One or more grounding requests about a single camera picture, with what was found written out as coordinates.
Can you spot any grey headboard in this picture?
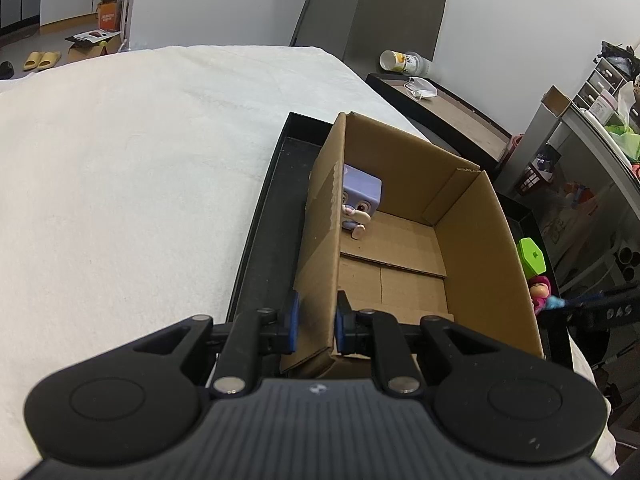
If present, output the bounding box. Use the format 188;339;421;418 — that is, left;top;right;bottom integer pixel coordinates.
290;0;448;74

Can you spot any green bag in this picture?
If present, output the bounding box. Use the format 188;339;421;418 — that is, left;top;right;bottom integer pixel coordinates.
604;119;640;162

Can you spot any grey drawer organizer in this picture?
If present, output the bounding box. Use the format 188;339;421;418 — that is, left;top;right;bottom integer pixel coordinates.
574;54;632;111

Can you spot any white shelf unit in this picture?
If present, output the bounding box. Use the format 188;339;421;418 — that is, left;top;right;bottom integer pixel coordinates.
495;102;640;291

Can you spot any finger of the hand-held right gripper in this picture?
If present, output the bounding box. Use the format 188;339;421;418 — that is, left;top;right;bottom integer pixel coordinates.
564;284;640;311

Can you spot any purple cube toy figure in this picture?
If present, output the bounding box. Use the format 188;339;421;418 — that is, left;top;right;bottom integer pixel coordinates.
340;162;384;241

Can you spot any white face mask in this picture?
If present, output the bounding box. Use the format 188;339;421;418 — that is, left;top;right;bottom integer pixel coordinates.
404;76;439;101

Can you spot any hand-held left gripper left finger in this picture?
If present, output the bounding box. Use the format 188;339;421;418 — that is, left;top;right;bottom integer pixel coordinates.
131;293;301;396

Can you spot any brown cardboard box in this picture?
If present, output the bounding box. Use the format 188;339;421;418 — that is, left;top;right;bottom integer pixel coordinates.
280;111;546;380

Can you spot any green toy block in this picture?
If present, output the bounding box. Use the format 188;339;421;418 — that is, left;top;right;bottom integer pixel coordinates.
517;237;549;277

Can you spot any black tray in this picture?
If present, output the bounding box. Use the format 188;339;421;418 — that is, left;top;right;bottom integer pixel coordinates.
226;111;576;376

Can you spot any black bedside table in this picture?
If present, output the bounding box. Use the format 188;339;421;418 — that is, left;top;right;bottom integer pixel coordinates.
365;72;513;177

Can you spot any pink-haired doll figure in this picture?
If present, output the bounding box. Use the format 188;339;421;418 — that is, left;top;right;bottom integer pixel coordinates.
529;276;554;316

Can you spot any orange cardboard box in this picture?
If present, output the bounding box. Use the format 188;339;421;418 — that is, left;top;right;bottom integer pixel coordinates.
96;0;124;31

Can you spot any open cardboard box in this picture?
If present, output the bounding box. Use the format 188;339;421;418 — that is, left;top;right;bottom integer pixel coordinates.
65;30;124;62

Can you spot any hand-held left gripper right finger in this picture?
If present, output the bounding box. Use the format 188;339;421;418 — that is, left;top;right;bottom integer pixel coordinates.
335;290;503;397

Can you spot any small white-edged cardboard box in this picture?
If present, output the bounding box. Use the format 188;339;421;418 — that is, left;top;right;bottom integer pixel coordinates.
542;85;572;117

